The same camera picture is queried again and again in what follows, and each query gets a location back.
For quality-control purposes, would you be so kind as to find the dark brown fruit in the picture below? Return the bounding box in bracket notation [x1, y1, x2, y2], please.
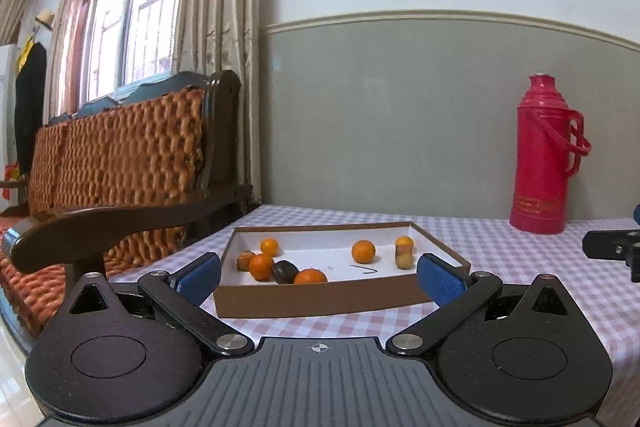
[272, 260, 300, 284]

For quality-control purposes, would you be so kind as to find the red ornament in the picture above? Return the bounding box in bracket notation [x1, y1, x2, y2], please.
[1, 161, 27, 202]

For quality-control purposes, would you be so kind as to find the large mandarin orange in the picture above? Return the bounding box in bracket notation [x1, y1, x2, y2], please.
[293, 268, 329, 285]

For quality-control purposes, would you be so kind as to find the window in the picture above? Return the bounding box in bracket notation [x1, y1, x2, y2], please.
[47, 0, 201, 122]

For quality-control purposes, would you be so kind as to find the yellow garment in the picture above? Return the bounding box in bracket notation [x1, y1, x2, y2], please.
[15, 38, 35, 72]

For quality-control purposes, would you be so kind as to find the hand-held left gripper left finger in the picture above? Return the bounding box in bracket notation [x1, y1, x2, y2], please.
[65, 252, 252, 356]

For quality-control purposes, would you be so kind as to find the brown cardboard box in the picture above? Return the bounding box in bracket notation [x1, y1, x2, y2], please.
[213, 221, 472, 319]

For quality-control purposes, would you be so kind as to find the beige patterned curtain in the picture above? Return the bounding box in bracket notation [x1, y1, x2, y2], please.
[172, 0, 266, 208]

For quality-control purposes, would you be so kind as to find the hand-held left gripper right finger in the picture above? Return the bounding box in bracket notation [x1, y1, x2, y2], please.
[386, 253, 576, 356]

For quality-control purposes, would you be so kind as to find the pink checkered tablecloth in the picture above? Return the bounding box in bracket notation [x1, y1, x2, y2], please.
[107, 204, 640, 427]

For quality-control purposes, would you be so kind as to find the black coat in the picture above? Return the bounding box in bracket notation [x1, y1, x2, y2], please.
[14, 41, 48, 175]

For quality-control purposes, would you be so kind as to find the white refrigerator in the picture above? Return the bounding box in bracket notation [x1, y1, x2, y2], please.
[0, 43, 21, 208]

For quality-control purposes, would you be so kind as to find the wooden sofa with woven cushion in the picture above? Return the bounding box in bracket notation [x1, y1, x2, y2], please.
[0, 70, 253, 343]

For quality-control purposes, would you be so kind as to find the red thermos flask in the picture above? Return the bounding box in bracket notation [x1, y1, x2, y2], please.
[509, 74, 592, 235]

